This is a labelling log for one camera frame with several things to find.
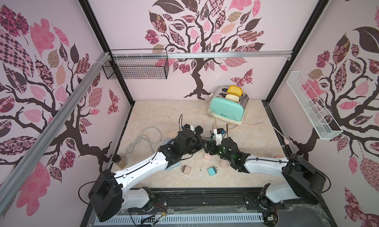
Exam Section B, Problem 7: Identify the white slotted cable duct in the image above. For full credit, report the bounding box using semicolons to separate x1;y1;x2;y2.
93;213;264;227

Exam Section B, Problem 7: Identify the grey coiled cable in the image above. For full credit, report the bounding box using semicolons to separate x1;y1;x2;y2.
124;126;163;156

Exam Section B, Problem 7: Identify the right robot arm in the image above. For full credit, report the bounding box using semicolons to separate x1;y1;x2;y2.
204;137;327;204

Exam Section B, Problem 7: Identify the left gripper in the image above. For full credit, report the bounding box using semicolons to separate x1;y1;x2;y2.
180;135;206;155

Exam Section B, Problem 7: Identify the black wire basket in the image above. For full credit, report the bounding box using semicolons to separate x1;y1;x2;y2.
103;47;169;79

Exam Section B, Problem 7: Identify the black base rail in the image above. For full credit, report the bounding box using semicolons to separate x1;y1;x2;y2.
81;187;337;227

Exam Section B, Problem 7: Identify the mint green toaster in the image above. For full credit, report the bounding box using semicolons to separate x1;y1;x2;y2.
208;86;249;125

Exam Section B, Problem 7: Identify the pink charger plug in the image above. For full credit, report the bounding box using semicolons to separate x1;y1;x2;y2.
182;165;191;175

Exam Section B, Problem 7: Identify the pink mouse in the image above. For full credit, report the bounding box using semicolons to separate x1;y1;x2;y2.
219;159;230;169
167;130;179;139

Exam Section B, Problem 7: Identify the small brown jar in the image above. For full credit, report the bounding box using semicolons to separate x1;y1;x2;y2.
112;154;127;170

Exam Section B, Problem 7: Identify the pale toast slice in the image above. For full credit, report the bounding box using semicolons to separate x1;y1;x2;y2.
225;94;240;103

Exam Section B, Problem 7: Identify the yellow toast slice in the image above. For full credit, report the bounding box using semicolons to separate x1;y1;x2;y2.
227;85;243;97

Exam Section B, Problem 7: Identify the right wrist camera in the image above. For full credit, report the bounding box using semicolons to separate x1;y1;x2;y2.
211;128;226;146

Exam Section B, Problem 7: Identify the blue mouse bottom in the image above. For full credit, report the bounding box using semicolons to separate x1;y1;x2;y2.
165;162;181;172

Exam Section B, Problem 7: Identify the teal charger plug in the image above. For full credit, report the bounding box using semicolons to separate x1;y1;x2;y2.
207;166;217;177

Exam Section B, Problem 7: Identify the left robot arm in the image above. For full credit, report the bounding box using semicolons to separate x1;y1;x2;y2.
88;126;206;222

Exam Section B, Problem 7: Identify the pink mouse right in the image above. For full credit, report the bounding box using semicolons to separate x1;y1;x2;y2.
219;159;230;169

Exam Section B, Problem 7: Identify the pink mouse top left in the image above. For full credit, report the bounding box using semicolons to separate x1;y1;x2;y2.
167;130;179;139

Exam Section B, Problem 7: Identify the pink power strip cord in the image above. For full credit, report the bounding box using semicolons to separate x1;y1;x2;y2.
207;108;289;145

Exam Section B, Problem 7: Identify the pink power strip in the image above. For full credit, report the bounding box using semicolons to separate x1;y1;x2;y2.
203;154;212;161

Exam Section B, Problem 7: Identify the black power strip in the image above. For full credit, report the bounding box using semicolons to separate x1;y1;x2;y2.
194;126;203;135

